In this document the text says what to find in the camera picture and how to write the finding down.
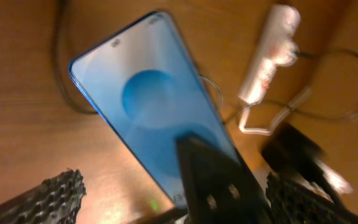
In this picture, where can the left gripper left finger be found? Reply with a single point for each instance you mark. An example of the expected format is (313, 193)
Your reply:
(55, 200)

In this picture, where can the white power strip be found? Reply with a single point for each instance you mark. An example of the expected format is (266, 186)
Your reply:
(275, 48)

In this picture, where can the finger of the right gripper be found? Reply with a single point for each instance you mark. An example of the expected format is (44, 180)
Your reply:
(217, 188)

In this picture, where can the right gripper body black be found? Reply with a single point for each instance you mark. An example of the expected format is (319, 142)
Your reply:
(290, 149)

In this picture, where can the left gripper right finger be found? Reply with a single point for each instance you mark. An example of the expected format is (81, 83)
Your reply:
(291, 202)

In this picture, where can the blue Galaxy smartphone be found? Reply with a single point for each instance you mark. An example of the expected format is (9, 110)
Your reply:
(142, 81)

